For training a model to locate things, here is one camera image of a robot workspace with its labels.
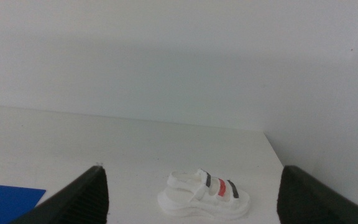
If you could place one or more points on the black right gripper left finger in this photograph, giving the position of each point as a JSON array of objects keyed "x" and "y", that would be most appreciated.
[{"x": 82, "y": 202}]

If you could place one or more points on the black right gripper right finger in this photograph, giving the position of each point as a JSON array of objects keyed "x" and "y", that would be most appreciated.
[{"x": 309, "y": 202}]

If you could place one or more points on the blue mat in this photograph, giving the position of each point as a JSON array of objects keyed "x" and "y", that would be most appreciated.
[{"x": 5, "y": 202}]

